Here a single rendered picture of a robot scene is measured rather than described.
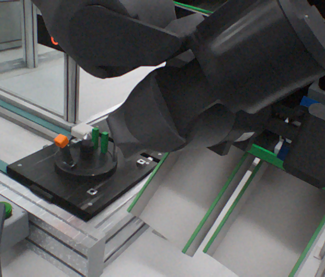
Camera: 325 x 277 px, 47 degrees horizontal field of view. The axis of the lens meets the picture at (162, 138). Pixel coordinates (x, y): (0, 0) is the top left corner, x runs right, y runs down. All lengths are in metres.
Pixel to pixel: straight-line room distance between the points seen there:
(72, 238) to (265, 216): 0.33
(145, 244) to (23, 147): 0.42
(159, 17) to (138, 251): 0.63
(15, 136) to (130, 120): 0.86
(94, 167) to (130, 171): 0.09
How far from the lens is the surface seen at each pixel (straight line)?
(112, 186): 0.81
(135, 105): 0.25
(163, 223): 0.68
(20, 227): 0.77
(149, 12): 0.25
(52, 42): 0.97
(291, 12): 0.20
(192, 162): 0.70
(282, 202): 0.66
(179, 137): 0.24
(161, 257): 0.82
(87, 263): 0.72
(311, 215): 0.65
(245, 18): 0.22
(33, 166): 0.87
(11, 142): 1.07
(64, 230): 0.72
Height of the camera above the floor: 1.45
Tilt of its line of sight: 29 degrees down
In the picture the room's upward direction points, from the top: 8 degrees clockwise
